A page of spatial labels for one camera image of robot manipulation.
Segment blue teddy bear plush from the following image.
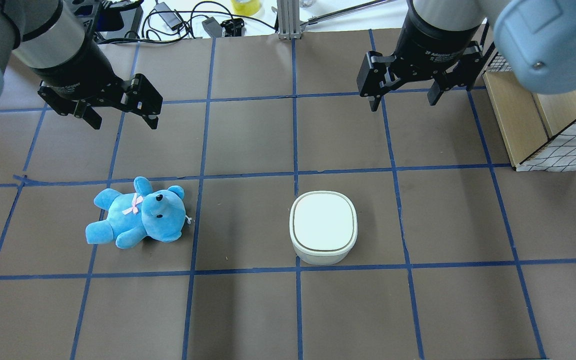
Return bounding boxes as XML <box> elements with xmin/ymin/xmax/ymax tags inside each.
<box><xmin>85</xmin><ymin>177</ymin><xmax>193</xmax><ymax>249</ymax></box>

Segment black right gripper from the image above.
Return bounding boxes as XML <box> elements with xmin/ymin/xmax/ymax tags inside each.
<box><xmin>357</xmin><ymin>0</ymin><xmax>485</xmax><ymax>112</ymax></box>

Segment yellow tape roll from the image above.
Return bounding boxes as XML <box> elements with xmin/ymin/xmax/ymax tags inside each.
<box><xmin>231</xmin><ymin>0</ymin><xmax>262</xmax><ymax>17</ymax></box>

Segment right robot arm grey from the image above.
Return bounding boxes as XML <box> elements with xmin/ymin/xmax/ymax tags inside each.
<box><xmin>356</xmin><ymin>0</ymin><xmax>576</xmax><ymax>112</ymax></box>

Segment wooden shelf with wire mesh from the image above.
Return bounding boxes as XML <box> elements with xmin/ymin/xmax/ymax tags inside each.
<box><xmin>482</xmin><ymin>52</ymin><xmax>576</xmax><ymax>173</ymax></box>

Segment white small trash can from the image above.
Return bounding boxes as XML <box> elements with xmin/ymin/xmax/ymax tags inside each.
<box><xmin>289</xmin><ymin>190</ymin><xmax>358</xmax><ymax>266</ymax></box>

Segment aluminium profile post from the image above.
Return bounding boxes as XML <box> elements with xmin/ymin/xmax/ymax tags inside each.
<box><xmin>276</xmin><ymin>0</ymin><xmax>303</xmax><ymax>40</ymax></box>

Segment black power adapter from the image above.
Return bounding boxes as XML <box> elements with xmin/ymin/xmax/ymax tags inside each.
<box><xmin>153</xmin><ymin>2</ymin><xmax>183</xmax><ymax>31</ymax></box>

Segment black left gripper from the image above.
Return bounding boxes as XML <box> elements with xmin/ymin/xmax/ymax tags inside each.
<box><xmin>13</xmin><ymin>2</ymin><xmax>163</xmax><ymax>130</ymax></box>

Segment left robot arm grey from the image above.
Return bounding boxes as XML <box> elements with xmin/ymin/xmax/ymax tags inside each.
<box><xmin>0</xmin><ymin>0</ymin><xmax>163</xmax><ymax>130</ymax></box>

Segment black cable on table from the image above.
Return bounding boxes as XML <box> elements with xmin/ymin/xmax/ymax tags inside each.
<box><xmin>95</xmin><ymin>0</ymin><xmax>279</xmax><ymax>46</ymax></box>

